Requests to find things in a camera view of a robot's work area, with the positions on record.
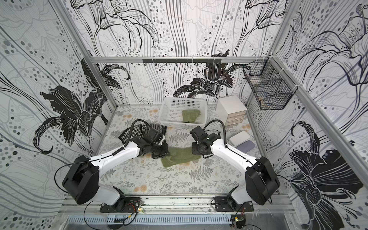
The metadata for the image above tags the white rectangular box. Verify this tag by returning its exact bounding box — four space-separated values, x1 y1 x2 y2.
229 131 251 147

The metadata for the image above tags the lavender flat pad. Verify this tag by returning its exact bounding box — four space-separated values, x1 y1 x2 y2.
236 140 255 153

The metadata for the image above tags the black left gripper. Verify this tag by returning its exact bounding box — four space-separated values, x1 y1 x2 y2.
148 141 171 159

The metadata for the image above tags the white plastic laundry basket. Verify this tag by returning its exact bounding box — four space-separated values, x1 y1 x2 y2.
159 97 208 128

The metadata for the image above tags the white slotted cable duct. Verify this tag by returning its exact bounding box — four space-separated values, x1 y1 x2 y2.
68 214 232 225

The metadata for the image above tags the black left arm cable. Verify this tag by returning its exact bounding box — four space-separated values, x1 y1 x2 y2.
123 119 151 150

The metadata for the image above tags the black wall hook rail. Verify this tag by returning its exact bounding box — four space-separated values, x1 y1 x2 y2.
142 58 222 63

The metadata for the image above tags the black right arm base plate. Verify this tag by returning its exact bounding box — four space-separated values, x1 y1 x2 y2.
214 196 254 212

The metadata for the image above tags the white mini drawer cabinet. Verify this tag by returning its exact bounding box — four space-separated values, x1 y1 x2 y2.
216 95 247 126

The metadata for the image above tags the black wire wall basket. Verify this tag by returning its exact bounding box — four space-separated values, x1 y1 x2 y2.
242 57 295 111

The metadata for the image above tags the black white patterned scarf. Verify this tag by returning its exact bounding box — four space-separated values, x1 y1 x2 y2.
118 123 166 144

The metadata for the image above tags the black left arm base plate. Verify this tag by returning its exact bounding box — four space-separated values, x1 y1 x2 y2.
100 197 142 213

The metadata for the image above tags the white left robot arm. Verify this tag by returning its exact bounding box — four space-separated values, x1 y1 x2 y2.
62 125 169 210

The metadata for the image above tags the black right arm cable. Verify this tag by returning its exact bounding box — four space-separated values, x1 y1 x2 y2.
202 119 228 146

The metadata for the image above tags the green knitted scarf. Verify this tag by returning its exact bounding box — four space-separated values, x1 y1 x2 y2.
182 109 201 124
161 147 201 168

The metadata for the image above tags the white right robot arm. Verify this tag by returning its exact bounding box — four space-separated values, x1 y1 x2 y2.
190 126 280 206

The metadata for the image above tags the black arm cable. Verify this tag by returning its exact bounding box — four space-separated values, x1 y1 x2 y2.
123 119 151 150
202 119 228 146

